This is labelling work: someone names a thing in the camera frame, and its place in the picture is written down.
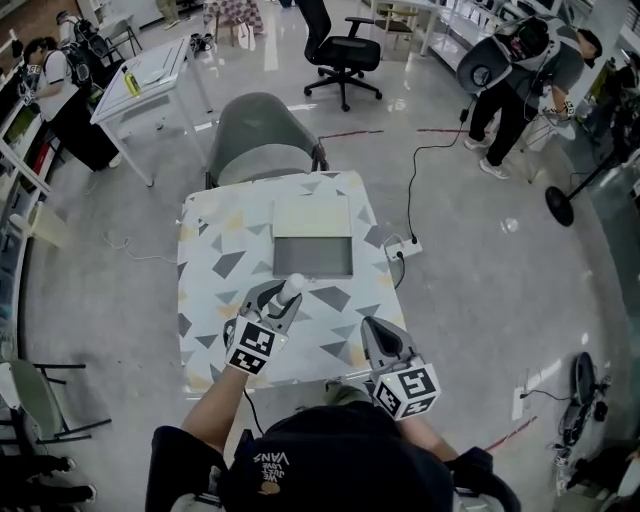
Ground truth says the black fan stand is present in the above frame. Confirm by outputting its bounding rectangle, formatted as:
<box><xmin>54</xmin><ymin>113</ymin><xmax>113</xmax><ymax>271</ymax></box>
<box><xmin>543</xmin><ymin>144</ymin><xmax>632</xmax><ymax>229</ymax></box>

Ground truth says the black office chair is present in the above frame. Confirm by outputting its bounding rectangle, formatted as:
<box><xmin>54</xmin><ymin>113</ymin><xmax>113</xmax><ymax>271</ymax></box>
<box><xmin>295</xmin><ymin>0</ymin><xmax>384</xmax><ymax>113</ymax></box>

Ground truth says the grey chair shell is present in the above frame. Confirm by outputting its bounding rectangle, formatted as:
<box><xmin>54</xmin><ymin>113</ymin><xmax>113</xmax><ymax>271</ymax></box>
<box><xmin>456</xmin><ymin>35</ymin><xmax>514</xmax><ymax>95</ymax></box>

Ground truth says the pale green metal-frame chair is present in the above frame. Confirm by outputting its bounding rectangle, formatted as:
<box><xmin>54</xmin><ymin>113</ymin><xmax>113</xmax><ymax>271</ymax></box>
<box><xmin>0</xmin><ymin>357</ymin><xmax>113</xmax><ymax>446</ymax></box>

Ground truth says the grey box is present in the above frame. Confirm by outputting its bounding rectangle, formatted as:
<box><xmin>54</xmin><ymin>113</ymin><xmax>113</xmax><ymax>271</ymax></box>
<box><xmin>271</xmin><ymin>196</ymin><xmax>356</xmax><ymax>280</ymax></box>

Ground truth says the person's left forearm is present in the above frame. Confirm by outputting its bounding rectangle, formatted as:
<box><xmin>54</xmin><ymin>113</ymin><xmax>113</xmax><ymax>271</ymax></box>
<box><xmin>180</xmin><ymin>363</ymin><xmax>252</xmax><ymax>454</ymax></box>

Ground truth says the white framed table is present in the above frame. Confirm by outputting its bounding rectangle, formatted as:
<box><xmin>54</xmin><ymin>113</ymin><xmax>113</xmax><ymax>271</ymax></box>
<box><xmin>89</xmin><ymin>34</ymin><xmax>214</xmax><ymax>188</ymax></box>

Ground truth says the checkered cloth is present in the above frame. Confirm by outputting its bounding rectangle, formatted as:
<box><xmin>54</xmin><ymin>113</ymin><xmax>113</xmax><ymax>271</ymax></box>
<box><xmin>201</xmin><ymin>0</ymin><xmax>265</xmax><ymax>37</ymax></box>

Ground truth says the long black floor cable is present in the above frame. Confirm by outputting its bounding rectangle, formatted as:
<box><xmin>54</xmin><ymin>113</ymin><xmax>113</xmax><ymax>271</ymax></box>
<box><xmin>405</xmin><ymin>102</ymin><xmax>476</xmax><ymax>244</ymax></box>

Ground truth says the white floor cable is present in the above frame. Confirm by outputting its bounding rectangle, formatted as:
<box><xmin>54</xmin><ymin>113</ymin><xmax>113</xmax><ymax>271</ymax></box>
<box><xmin>101</xmin><ymin>229</ymin><xmax>179</xmax><ymax>265</ymax></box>

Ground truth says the white power strip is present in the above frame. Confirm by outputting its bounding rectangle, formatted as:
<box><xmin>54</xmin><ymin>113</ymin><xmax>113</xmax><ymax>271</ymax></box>
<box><xmin>383</xmin><ymin>235</ymin><xmax>424</xmax><ymax>260</ymax></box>

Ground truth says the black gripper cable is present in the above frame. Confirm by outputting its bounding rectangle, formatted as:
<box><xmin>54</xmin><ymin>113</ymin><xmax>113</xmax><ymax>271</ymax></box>
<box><xmin>242</xmin><ymin>387</ymin><xmax>266</xmax><ymax>436</ymax></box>

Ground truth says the person's right forearm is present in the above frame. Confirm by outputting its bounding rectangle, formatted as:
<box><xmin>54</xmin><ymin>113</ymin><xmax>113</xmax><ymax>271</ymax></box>
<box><xmin>398</xmin><ymin>412</ymin><xmax>460</xmax><ymax>464</ymax></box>

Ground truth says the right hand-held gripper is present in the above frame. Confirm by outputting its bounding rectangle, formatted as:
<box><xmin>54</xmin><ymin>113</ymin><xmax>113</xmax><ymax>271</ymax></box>
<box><xmin>360</xmin><ymin>317</ymin><xmax>444</xmax><ymax>422</ymax></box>

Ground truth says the person's black shirt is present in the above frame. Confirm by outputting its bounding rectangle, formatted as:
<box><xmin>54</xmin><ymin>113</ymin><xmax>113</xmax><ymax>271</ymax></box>
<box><xmin>144</xmin><ymin>402</ymin><xmax>522</xmax><ymax>512</ymax></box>

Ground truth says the small white cylindrical object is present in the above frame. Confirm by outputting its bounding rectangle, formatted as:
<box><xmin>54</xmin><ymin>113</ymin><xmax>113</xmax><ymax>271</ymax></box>
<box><xmin>276</xmin><ymin>272</ymin><xmax>305</xmax><ymax>306</ymax></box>

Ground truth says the geometric patterned tablecloth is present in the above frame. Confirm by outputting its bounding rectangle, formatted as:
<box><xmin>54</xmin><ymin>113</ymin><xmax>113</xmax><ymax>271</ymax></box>
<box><xmin>176</xmin><ymin>169</ymin><xmax>407</xmax><ymax>394</ymax></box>

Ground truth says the black floor device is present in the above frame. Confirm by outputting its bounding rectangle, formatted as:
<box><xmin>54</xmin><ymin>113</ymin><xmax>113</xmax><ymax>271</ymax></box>
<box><xmin>572</xmin><ymin>351</ymin><xmax>599</xmax><ymax>407</ymax></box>

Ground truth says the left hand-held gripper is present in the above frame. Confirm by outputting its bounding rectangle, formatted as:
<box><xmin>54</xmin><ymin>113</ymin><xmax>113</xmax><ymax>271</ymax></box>
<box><xmin>223</xmin><ymin>279</ymin><xmax>304</xmax><ymax>376</ymax></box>

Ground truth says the grey-green shell chair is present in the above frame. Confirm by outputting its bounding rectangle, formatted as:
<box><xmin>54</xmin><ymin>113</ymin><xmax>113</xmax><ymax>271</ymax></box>
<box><xmin>203</xmin><ymin>92</ymin><xmax>330</xmax><ymax>191</ymax></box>

